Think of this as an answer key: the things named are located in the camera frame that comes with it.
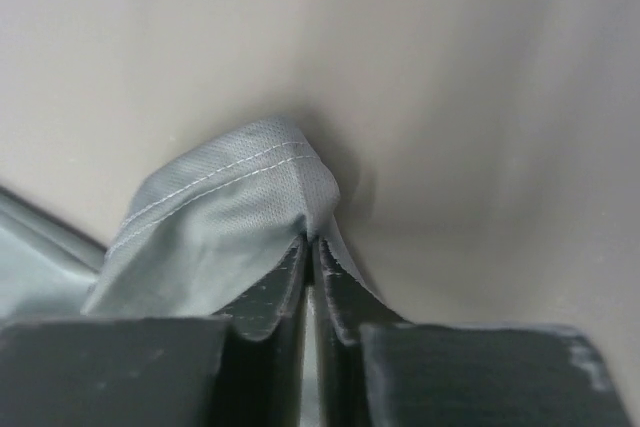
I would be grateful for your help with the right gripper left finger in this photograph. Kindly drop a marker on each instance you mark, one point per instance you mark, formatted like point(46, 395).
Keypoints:
point(241, 366)

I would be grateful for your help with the dark grey t shirt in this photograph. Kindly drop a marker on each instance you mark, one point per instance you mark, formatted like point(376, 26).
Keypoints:
point(199, 232)

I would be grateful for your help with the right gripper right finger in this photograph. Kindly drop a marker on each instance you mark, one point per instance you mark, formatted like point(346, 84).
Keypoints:
point(377, 369)

